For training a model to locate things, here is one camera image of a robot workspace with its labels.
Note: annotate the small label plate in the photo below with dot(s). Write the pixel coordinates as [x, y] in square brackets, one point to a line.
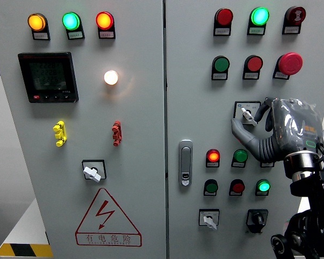
[238, 164]
[222, 32]
[235, 193]
[280, 76]
[256, 31]
[261, 194]
[209, 193]
[40, 35]
[266, 164]
[219, 76]
[75, 35]
[212, 164]
[291, 30]
[107, 34]
[250, 76]

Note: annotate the small green push button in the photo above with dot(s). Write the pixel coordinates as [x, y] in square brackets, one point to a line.
[241, 156]
[212, 187]

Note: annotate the large red stop button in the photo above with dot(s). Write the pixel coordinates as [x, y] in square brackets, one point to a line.
[290, 63]

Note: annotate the small green lit lamp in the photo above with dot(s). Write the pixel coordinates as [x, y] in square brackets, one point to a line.
[263, 186]

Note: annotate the small red push button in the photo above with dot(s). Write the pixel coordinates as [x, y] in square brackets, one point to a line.
[238, 187]

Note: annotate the small red lit lamp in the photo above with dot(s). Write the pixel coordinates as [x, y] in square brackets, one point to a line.
[213, 156]

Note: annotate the pale grey cabinet door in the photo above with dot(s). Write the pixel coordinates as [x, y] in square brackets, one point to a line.
[140, 121]
[199, 121]

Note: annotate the silver door lock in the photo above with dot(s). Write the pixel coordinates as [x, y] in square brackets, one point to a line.
[185, 162]

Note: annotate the dark red buzzer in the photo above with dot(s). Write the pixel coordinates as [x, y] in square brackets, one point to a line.
[296, 15]

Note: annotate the green lit round lamp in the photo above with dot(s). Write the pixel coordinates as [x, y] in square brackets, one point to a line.
[260, 16]
[71, 21]

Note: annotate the dark red round lamp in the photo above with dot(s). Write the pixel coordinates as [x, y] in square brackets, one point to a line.
[224, 17]

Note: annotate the white lit lamp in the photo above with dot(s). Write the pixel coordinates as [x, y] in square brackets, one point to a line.
[111, 77]

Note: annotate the red-orange lit round lamp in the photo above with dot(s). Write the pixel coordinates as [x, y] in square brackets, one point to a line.
[104, 20]

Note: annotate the red warning triangle sticker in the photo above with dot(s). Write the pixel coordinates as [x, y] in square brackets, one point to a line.
[107, 238]

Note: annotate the black display meter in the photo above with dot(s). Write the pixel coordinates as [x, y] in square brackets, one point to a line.
[48, 76]

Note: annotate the yellow round lamp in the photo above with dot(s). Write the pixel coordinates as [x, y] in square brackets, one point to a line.
[36, 22]

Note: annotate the black yellow striped tape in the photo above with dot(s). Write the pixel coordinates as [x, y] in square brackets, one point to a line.
[23, 250]

